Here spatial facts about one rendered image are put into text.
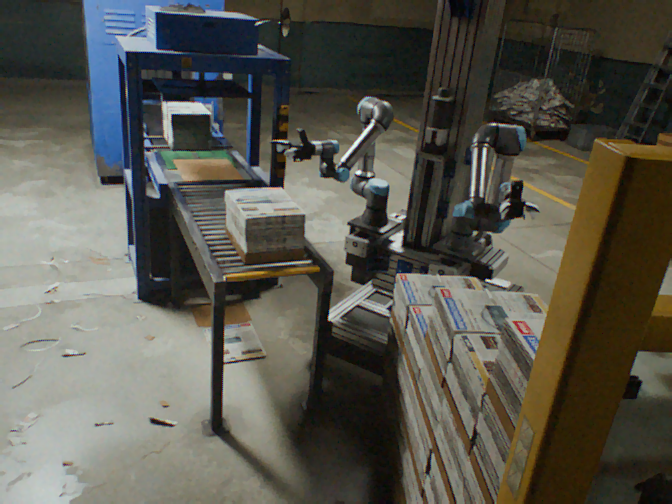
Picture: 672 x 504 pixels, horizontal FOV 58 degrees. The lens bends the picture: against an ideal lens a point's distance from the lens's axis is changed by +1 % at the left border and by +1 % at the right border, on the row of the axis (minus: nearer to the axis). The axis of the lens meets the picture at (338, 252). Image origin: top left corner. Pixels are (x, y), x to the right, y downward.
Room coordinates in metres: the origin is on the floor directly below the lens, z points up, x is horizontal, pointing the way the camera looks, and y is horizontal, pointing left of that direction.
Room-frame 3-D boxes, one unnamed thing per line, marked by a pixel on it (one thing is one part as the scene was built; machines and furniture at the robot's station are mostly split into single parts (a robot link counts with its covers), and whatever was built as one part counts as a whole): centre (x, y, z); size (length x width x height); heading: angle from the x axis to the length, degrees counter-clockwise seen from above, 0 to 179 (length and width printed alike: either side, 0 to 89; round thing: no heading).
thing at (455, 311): (1.76, -0.55, 0.95); 0.38 x 0.29 x 0.23; 95
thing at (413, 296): (1.89, -0.53, 0.42); 1.17 x 0.39 x 0.83; 7
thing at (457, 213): (2.85, -0.62, 0.98); 0.13 x 0.12 x 0.14; 86
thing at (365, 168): (3.20, -0.10, 1.19); 0.15 x 0.12 x 0.55; 35
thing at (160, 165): (3.88, 0.97, 0.75); 0.70 x 0.65 x 0.10; 25
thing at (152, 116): (4.90, 1.45, 0.75); 1.53 x 0.64 x 0.10; 25
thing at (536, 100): (10.13, -2.91, 0.85); 1.21 x 0.83 x 1.71; 25
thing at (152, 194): (3.88, 0.97, 0.38); 0.94 x 0.69 x 0.63; 115
